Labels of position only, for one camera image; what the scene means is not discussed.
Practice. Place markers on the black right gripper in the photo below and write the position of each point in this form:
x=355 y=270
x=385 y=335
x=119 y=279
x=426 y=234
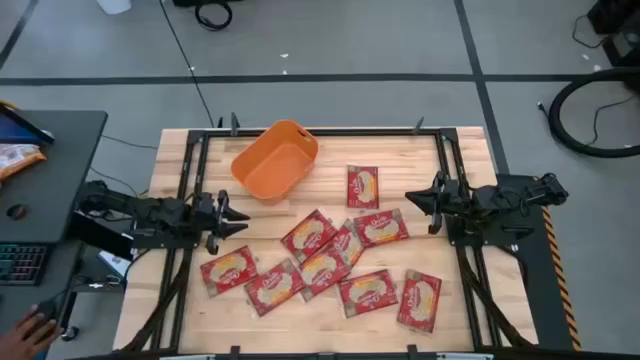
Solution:
x=452 y=200

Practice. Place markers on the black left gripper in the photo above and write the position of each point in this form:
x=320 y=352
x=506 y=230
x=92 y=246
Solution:
x=205 y=215

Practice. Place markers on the red popcorn bag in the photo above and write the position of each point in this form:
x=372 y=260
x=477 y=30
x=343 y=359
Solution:
x=350 y=242
x=368 y=293
x=324 y=270
x=363 y=186
x=420 y=301
x=274 y=287
x=381 y=228
x=308 y=235
x=228 y=270

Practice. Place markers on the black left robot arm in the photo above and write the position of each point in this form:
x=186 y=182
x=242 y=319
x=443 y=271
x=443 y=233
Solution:
x=150 y=212

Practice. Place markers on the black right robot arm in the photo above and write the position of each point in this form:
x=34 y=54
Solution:
x=500 y=200

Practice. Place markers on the orange plastic basket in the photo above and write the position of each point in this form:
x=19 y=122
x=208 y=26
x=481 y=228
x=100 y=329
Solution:
x=272 y=170

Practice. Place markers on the black control box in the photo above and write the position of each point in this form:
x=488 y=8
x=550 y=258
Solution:
x=100 y=237

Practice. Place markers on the black desk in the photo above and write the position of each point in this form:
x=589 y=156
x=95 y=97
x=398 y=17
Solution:
x=55 y=175

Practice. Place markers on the black computer mouse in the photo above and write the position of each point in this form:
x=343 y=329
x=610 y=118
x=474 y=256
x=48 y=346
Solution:
x=49 y=307

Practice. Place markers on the black backlit keyboard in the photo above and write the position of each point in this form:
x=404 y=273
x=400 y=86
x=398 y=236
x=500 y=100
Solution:
x=22 y=264

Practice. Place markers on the orange snack bag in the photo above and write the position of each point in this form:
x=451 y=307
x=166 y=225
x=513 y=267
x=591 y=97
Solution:
x=17 y=159

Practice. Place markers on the black laptop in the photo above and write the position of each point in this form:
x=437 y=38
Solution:
x=20 y=130

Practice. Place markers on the person's hand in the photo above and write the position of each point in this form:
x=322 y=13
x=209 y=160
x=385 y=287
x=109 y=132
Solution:
x=25 y=337

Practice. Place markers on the white bucket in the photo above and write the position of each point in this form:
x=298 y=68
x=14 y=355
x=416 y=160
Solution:
x=114 y=6

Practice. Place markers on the black floor equipment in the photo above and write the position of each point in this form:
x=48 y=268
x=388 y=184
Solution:
x=622 y=40

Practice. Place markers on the black hazard-striped base plate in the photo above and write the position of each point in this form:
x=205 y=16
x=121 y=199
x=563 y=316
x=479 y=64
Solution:
x=540 y=280

